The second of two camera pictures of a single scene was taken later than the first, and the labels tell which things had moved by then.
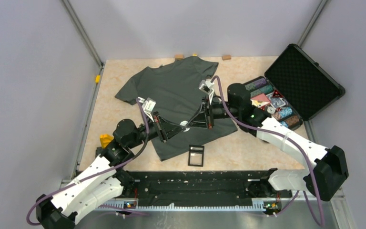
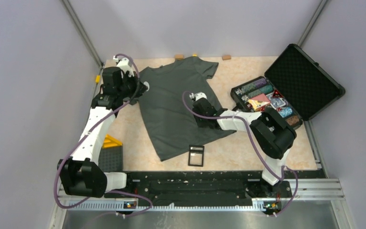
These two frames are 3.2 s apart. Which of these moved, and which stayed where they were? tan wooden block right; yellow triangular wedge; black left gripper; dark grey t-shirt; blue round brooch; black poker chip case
Moved: blue round brooch; black left gripper
Stayed: tan wooden block right; black poker chip case; dark grey t-shirt; yellow triangular wedge
